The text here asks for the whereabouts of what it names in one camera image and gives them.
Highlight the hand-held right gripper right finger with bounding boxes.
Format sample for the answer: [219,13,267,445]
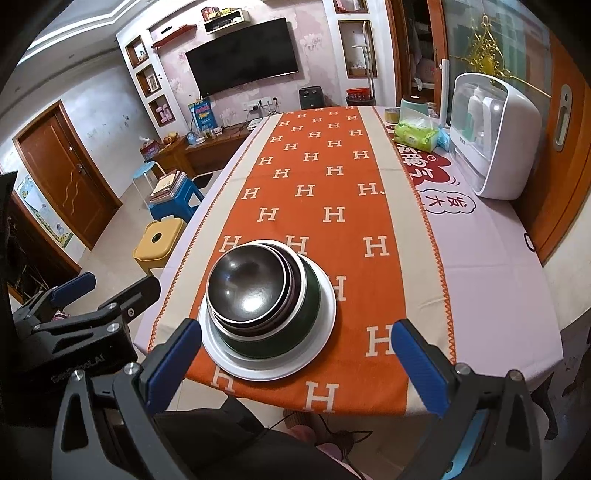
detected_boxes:
[392,318,555,480]

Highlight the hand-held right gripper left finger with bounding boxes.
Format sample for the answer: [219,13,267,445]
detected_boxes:
[50,318,203,480]

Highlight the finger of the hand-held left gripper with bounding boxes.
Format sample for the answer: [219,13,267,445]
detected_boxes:
[31,275,163,346]
[13,271,97,326]

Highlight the large steel bowl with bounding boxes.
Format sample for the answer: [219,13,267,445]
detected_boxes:
[211,242,306,337]

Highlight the white paper plate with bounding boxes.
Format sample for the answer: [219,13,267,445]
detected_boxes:
[198,257,338,382]

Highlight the green steel bowl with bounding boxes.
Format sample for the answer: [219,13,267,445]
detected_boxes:
[216,251,322,360]

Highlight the yellow plastic stool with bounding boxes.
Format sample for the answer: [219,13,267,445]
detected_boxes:
[133,218,188,278]

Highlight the blue plastic stool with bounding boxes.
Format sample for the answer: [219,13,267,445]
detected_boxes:
[148,178,205,221]

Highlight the dark cloth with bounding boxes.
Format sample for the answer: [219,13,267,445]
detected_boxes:
[152,397,370,480]

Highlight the brown wooden door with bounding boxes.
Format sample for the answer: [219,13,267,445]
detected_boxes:
[13,99,123,247]

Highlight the stack of books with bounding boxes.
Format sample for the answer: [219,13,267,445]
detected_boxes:
[148,170,190,201]

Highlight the white round stool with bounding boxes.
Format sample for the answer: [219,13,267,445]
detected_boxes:
[132,161,168,197]

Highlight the pink pants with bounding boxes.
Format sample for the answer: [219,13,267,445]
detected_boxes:
[288,424,356,467]

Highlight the orange patterned blanket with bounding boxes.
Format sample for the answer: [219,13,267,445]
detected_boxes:
[148,105,458,414]

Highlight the wooden media cabinet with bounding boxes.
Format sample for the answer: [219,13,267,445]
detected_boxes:
[152,121,259,180]

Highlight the blue poster board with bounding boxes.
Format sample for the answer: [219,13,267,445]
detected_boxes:
[188,99,217,131]

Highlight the green tissue packet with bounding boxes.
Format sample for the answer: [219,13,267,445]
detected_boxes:
[393,119,439,153]

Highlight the orange framed glass partition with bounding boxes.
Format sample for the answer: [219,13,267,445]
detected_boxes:
[425,0,591,266]

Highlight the white plastic storage box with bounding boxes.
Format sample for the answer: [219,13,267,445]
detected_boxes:
[450,73,542,200]

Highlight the black space heater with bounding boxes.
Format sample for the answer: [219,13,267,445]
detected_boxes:
[299,85,326,110]

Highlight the white paper roll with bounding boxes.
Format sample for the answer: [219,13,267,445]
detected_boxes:
[438,59,451,127]

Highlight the gold ornament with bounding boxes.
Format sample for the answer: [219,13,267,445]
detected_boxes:
[466,13,514,81]

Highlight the wall map poster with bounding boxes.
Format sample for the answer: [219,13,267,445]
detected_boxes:
[14,175,75,250]

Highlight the wall television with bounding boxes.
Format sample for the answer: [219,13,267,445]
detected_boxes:
[185,17,300,97]

